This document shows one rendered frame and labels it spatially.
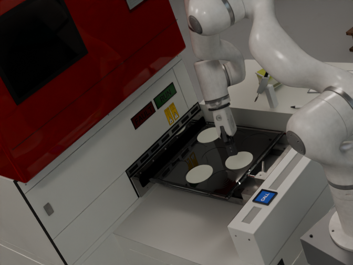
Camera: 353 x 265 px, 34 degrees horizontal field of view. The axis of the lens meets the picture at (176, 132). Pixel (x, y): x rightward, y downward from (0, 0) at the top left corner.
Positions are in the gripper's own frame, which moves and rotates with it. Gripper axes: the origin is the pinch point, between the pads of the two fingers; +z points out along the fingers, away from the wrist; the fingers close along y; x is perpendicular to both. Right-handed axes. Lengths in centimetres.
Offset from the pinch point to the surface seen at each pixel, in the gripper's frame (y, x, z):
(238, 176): -1.8, 0.2, 9.3
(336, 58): 256, -36, 16
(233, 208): -5.0, 4.0, 18.7
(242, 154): 10.1, -1.0, 5.2
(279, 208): -25.6, -14.6, 13.9
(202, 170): 5.5, 13.6, 6.3
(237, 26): 360, 46, -23
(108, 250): -9, 51, 24
